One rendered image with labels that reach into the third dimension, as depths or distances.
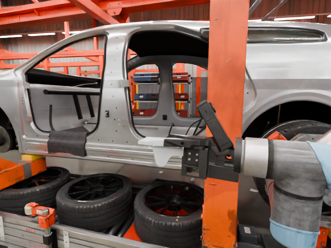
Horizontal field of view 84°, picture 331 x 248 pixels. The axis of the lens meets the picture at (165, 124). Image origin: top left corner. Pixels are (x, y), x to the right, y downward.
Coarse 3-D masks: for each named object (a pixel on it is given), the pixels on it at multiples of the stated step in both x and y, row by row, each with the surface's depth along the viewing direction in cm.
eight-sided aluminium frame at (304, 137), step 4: (296, 136) 110; (300, 136) 106; (304, 136) 105; (308, 136) 104; (312, 136) 104; (316, 136) 103; (320, 136) 103; (292, 140) 110; (296, 140) 106; (300, 140) 105; (304, 140) 105; (308, 140) 104; (312, 140) 104; (324, 216) 112; (328, 216) 112; (320, 220) 108; (324, 220) 108; (328, 220) 108; (320, 224) 109; (324, 224) 108; (328, 224) 109
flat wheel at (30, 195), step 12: (48, 168) 218; (60, 168) 218; (24, 180) 196; (36, 180) 201; (48, 180) 192; (60, 180) 187; (0, 192) 163; (12, 192) 163; (24, 192) 164; (36, 192) 169; (48, 192) 175; (0, 204) 164; (12, 204) 163; (24, 204) 165; (48, 204) 177
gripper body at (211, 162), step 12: (204, 144) 37; (216, 144) 39; (240, 144) 35; (192, 156) 39; (204, 156) 37; (216, 156) 38; (228, 156) 38; (240, 156) 34; (192, 168) 40; (204, 168) 37; (216, 168) 37; (228, 168) 37; (228, 180) 37
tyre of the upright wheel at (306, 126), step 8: (296, 120) 129; (304, 120) 126; (272, 128) 133; (280, 128) 123; (288, 128) 116; (296, 128) 113; (304, 128) 111; (312, 128) 110; (320, 128) 109; (328, 128) 108; (264, 136) 132; (288, 136) 114; (256, 184) 124; (264, 184) 122; (264, 192) 123; (264, 200) 125
